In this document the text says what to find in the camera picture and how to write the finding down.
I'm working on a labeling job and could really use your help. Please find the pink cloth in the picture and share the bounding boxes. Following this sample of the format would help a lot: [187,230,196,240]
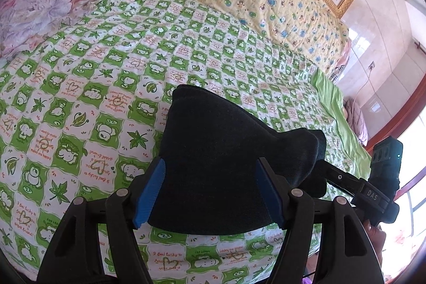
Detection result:
[343,98,368,146]

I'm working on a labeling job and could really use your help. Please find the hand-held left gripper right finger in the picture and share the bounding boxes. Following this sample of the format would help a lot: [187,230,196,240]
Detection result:
[256,158,383,284]

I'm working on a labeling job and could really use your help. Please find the plaid cloth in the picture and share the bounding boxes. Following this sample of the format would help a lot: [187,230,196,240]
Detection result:
[329,63,345,83]

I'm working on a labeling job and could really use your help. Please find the plain green cloth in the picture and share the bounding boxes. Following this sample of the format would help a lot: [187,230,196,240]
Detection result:
[311,68,371,165]

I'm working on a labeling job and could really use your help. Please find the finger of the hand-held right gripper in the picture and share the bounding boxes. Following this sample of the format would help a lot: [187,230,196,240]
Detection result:
[324,178,359,201]
[316,160,365,190]

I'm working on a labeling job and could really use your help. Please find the green printed bedsheet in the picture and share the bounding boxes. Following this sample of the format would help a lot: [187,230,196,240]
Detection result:
[0,0,373,284]

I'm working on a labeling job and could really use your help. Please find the black pants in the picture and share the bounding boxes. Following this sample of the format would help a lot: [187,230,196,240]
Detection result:
[146,84,328,236]

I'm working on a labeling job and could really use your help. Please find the red wooden window frame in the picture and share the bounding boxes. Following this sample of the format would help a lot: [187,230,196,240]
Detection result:
[366,38,426,151]

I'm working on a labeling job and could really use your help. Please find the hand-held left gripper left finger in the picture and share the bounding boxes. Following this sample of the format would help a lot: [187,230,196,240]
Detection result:
[36,158,166,284]

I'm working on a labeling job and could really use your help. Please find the person's right hand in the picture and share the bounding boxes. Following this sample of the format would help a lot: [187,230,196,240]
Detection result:
[363,219,387,253]

